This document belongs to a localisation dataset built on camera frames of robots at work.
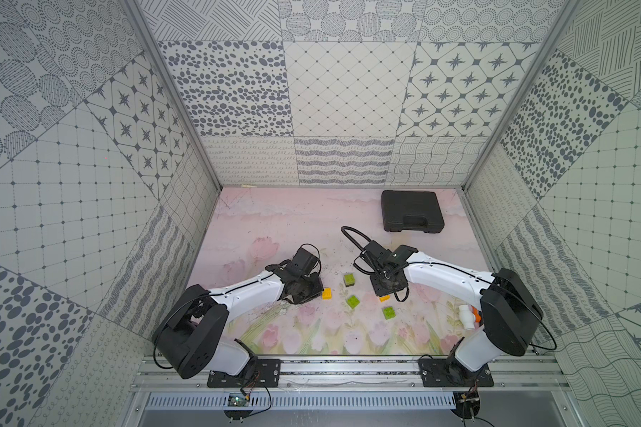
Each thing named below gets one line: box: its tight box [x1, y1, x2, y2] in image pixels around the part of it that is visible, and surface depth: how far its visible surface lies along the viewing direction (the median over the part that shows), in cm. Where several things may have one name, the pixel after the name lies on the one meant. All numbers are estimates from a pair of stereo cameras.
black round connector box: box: [450, 390, 480, 419], surface depth 75 cm
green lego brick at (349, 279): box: [343, 273, 356, 288], surface depth 92 cm
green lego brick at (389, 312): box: [382, 306, 397, 320], surface depth 86 cm
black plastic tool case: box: [381, 190, 446, 234], surface depth 107 cm
